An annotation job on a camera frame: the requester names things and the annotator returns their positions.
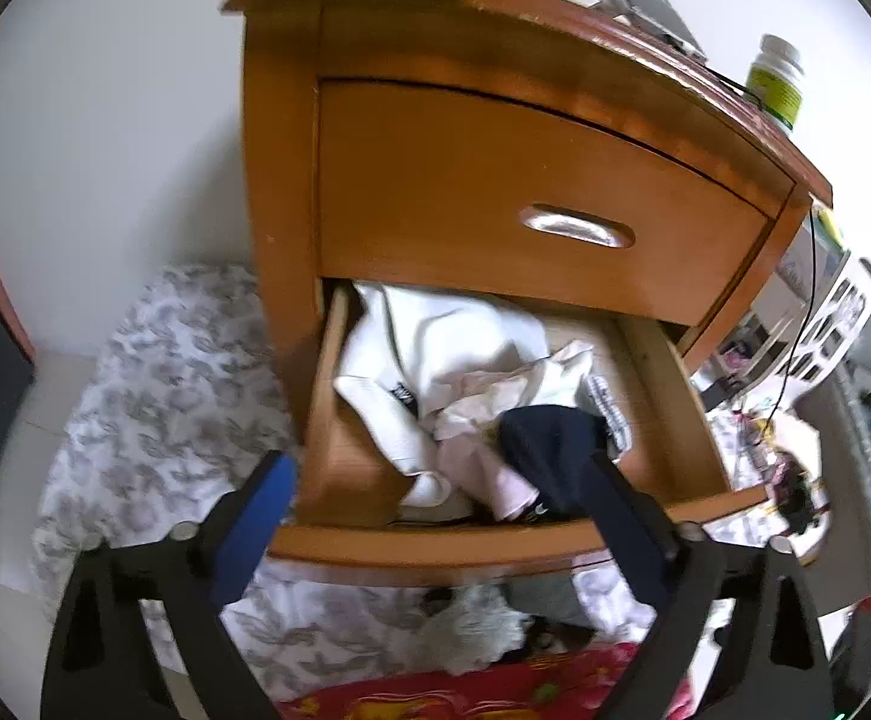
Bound wooden drawer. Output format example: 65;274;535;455
319;83;767;325
271;281;766;587

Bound navy blue garment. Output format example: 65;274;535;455
497;405;611;520

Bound pale green lace garment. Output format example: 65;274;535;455
413;585;531;676

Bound white small cloth with label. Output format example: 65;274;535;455
430;340;629;522

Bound grey socks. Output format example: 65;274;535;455
504;574;590;628

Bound black lace garment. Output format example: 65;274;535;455
491;614;595;667

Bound red floral cushion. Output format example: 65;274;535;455
276;638;696;720

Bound colourful trinket pile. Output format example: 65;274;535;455
732;410;829;536

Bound floral grey white quilt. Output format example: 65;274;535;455
29;260;782;706

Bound white garment with black label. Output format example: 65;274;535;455
333;281;549;523

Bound white cutout magazine rack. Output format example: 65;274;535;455
694;203;871;415

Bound wooden nightstand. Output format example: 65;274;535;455
226;0;833;440

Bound green pill bottle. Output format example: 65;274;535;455
746;34;803;133

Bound phone on nightstand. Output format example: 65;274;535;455
591;0;709;65

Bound black charger cable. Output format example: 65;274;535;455
704;67;819;421

